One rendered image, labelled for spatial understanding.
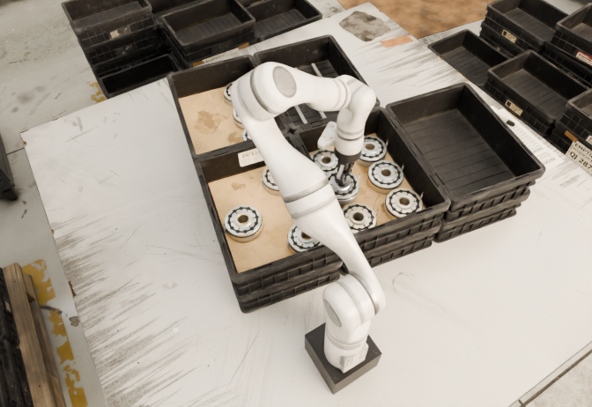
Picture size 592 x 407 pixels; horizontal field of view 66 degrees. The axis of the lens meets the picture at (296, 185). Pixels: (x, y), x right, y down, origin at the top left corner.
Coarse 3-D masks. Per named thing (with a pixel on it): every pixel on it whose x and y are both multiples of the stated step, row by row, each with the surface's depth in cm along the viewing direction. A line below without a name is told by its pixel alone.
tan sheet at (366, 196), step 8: (376, 136) 147; (312, 152) 144; (392, 160) 141; (352, 168) 139; (360, 168) 139; (368, 168) 139; (360, 176) 138; (360, 184) 136; (408, 184) 135; (360, 192) 134; (368, 192) 134; (376, 192) 134; (360, 200) 132; (368, 200) 132; (376, 200) 132; (384, 200) 132; (376, 208) 131; (424, 208) 130; (384, 216) 129; (376, 224) 127
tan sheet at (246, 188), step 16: (240, 176) 138; (256, 176) 138; (224, 192) 135; (240, 192) 135; (256, 192) 135; (224, 208) 132; (256, 208) 131; (272, 208) 131; (272, 224) 128; (288, 224) 128; (256, 240) 125; (272, 240) 125; (240, 256) 122; (256, 256) 122; (272, 256) 122
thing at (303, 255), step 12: (252, 144) 133; (216, 156) 130; (204, 180) 125; (204, 192) 123; (216, 216) 118; (216, 228) 116; (300, 252) 111; (312, 252) 111; (324, 252) 113; (228, 264) 110; (264, 264) 109; (276, 264) 109; (288, 264) 111; (240, 276) 108; (252, 276) 109
